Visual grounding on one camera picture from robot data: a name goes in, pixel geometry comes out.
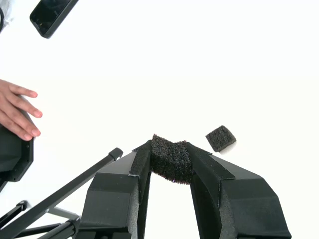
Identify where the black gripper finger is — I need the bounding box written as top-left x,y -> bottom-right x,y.
79,139 -> 153,239
186,142 -> 292,239

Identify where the black foam cube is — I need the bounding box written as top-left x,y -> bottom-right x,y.
151,133 -> 194,185
205,125 -> 237,153

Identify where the bare human hand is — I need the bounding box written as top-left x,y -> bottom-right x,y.
0,79 -> 43,141

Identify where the black tripod leg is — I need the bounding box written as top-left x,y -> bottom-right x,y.
0,147 -> 124,239

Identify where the black octagonal device housing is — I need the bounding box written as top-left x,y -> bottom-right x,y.
0,96 -> 34,194

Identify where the black smartphone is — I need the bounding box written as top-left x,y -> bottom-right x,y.
29,0 -> 80,39

